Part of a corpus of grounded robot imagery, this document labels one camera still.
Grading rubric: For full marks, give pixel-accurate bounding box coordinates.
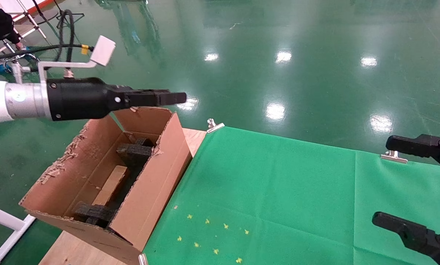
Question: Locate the green table cloth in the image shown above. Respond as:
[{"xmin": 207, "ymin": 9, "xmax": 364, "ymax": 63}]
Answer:
[{"xmin": 143, "ymin": 126, "xmax": 440, "ymax": 265}]

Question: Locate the chrome swivel stool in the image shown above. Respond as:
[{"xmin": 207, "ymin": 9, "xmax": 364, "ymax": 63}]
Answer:
[{"xmin": 1, "ymin": 39, "xmax": 40, "ymax": 72}]

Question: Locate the black upright stand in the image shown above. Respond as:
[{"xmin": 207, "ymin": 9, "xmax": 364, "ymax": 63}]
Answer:
[{"xmin": 32, "ymin": 0, "xmax": 58, "ymax": 25}]

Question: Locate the black tripod stand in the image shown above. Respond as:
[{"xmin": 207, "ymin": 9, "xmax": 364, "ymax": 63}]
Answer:
[{"xmin": 53, "ymin": 0, "xmax": 85, "ymax": 29}]

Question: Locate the white metal shelf cart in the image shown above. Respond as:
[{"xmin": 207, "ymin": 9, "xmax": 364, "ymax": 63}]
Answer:
[{"xmin": 0, "ymin": 202, "xmax": 36, "ymax": 265}]

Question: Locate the black cable with yellow tag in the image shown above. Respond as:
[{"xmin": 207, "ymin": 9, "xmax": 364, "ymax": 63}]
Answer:
[{"xmin": 0, "ymin": 9, "xmax": 95, "ymax": 74}]

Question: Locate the small brown cardboard box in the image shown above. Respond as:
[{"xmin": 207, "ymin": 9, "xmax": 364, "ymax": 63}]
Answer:
[{"xmin": 91, "ymin": 166, "xmax": 130, "ymax": 206}]

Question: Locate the white work table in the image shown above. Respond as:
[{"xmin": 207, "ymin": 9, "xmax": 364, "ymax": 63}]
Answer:
[{"xmin": 0, "ymin": 0, "xmax": 47, "ymax": 39}]

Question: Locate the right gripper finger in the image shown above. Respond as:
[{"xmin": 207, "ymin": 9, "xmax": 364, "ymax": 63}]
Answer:
[
  {"xmin": 372, "ymin": 212, "xmax": 440, "ymax": 265},
  {"xmin": 385, "ymin": 134, "xmax": 440, "ymax": 176}
]

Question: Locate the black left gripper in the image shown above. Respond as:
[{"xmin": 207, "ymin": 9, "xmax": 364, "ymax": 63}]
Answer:
[{"xmin": 47, "ymin": 77, "xmax": 187, "ymax": 121}]

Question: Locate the large open cardboard carton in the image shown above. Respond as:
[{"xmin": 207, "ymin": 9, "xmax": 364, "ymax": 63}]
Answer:
[{"xmin": 19, "ymin": 107, "xmax": 193, "ymax": 265}]

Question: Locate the black foam block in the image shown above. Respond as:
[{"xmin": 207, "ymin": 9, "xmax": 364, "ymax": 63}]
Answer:
[
  {"xmin": 116, "ymin": 144, "xmax": 154, "ymax": 170},
  {"xmin": 73, "ymin": 202, "xmax": 117, "ymax": 229}
]

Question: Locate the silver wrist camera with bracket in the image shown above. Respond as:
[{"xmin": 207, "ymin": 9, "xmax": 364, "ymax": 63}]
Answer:
[{"xmin": 38, "ymin": 36, "xmax": 116, "ymax": 83}]

